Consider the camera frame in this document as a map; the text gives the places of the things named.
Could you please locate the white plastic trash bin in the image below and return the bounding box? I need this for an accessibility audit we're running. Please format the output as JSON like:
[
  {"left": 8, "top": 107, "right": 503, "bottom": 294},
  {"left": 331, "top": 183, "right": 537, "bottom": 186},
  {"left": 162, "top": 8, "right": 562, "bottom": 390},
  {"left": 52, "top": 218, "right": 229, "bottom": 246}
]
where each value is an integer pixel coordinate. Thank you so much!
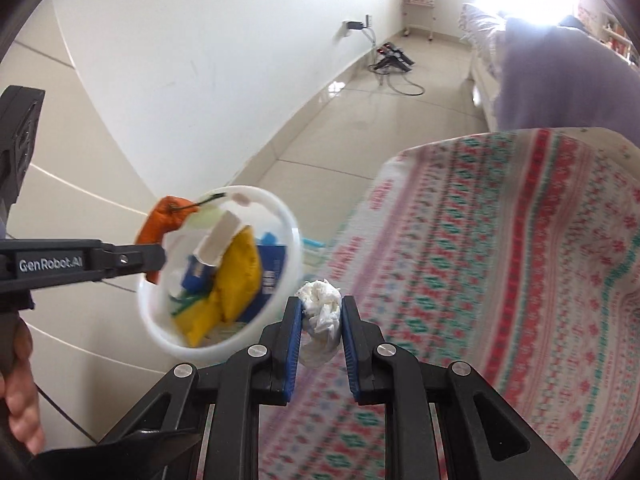
[{"left": 136, "top": 185, "right": 303, "bottom": 365}]

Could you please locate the blue biscuit box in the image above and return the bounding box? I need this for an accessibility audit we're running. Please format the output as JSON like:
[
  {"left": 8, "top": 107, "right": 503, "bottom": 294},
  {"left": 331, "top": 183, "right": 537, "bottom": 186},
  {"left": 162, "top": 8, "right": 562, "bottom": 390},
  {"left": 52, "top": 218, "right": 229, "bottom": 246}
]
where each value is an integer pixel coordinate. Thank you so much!
[{"left": 171, "top": 234, "right": 286, "bottom": 323}]

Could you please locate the pink small chair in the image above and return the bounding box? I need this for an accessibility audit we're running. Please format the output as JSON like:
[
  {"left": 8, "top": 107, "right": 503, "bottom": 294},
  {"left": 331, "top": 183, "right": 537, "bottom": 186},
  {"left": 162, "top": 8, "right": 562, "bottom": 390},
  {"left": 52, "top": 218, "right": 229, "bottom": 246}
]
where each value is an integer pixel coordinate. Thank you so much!
[{"left": 402, "top": 0, "right": 436, "bottom": 41}]

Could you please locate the orange peel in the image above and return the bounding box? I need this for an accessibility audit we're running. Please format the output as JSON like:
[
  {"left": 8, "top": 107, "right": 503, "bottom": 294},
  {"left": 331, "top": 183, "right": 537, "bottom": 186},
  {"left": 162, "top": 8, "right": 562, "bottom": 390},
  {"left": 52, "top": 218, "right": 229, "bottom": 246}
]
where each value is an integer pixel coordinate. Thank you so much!
[{"left": 134, "top": 194, "right": 202, "bottom": 285}]

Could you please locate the purple bed duvet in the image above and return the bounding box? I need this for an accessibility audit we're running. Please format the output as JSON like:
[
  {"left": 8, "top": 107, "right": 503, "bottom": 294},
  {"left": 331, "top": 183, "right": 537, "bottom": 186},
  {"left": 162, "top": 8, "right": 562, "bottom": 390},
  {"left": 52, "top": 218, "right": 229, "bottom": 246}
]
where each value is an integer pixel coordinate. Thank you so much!
[{"left": 459, "top": 1, "right": 640, "bottom": 134}]

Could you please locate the black power strip with cables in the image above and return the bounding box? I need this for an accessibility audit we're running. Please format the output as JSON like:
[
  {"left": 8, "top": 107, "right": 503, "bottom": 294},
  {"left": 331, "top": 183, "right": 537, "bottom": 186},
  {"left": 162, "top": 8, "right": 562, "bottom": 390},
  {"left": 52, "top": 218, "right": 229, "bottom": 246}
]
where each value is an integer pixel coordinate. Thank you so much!
[{"left": 367, "top": 41, "right": 425, "bottom": 98}]

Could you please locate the person's left hand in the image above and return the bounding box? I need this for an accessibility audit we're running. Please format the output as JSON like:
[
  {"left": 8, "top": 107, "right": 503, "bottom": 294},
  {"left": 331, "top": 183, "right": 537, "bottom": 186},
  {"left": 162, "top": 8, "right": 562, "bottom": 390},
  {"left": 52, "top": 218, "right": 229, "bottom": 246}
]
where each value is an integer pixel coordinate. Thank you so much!
[{"left": 1, "top": 321, "right": 44, "bottom": 454}]

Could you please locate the patterned knit table cloth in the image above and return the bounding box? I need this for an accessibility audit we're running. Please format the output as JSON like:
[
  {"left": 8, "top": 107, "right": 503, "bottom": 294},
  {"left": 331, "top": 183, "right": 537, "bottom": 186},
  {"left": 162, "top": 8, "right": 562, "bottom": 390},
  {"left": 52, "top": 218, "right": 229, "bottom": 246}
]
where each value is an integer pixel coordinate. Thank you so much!
[{"left": 259, "top": 128, "right": 640, "bottom": 480}]

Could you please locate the white tissue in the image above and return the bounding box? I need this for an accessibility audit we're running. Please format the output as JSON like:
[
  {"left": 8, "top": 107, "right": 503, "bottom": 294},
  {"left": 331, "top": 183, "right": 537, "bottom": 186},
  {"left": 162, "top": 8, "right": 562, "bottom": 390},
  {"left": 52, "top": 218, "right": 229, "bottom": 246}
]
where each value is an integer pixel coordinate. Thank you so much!
[{"left": 296, "top": 280, "right": 342, "bottom": 368}]

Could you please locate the yellow snack wrapper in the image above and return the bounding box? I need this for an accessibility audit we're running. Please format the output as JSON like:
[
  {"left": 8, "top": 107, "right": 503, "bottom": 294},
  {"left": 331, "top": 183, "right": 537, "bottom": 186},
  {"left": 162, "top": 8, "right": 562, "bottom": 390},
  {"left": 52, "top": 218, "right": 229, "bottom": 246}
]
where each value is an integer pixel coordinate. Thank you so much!
[{"left": 209, "top": 226, "right": 262, "bottom": 324}]

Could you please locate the yellow green sponge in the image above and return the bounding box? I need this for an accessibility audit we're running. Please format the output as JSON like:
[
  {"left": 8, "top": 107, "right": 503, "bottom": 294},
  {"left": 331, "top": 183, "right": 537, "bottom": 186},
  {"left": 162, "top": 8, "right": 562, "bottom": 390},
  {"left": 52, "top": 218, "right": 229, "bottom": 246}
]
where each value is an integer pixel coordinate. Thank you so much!
[{"left": 172, "top": 296, "right": 221, "bottom": 348}]

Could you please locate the wall charger plug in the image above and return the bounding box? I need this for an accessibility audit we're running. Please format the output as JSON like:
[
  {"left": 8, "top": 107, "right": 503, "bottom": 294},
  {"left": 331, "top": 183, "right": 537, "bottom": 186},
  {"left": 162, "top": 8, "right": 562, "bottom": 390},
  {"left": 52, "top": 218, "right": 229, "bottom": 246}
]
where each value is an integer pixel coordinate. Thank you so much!
[{"left": 343, "top": 14, "right": 372, "bottom": 36}]

